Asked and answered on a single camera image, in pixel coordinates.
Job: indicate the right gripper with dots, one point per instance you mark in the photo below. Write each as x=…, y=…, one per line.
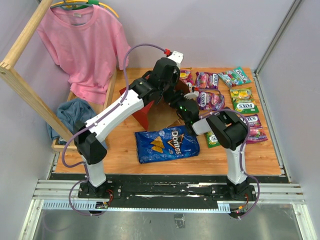
x=172, y=103

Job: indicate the red paper bag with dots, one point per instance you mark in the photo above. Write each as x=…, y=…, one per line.
x=155, y=117

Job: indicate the purple candy packet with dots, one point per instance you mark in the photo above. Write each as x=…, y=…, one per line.
x=209, y=101
x=207, y=80
x=257, y=133

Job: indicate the orange candy packet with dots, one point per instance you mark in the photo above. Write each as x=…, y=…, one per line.
x=187, y=77

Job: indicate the blue Doritos chip bag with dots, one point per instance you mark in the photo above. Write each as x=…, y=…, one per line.
x=168, y=144

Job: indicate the green candy packet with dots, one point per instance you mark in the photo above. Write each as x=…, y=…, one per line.
x=211, y=140
x=243, y=101

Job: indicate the teal candy packet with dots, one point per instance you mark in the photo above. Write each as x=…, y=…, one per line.
x=234, y=77

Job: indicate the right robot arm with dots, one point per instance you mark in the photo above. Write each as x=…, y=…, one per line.
x=229, y=129

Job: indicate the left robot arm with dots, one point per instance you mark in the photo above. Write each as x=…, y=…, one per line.
x=150, y=88

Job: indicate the pink t-shirt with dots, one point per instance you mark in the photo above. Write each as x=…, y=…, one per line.
x=88, y=44

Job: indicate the blue cloth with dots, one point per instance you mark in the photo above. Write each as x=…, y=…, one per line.
x=69, y=113

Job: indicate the wooden clothes rack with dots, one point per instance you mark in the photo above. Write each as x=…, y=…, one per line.
x=19, y=123

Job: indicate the yellow green hanger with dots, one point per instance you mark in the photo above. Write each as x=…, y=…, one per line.
x=70, y=5

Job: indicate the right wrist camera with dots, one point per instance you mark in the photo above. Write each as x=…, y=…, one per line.
x=193, y=94

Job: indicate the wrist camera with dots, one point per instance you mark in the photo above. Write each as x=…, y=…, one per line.
x=193, y=94
x=177, y=57

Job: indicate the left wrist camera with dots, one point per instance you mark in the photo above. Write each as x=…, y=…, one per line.
x=177, y=57

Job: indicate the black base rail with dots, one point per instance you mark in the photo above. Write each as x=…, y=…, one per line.
x=132, y=193

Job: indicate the aluminium frame post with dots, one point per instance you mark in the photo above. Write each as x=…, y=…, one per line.
x=293, y=9

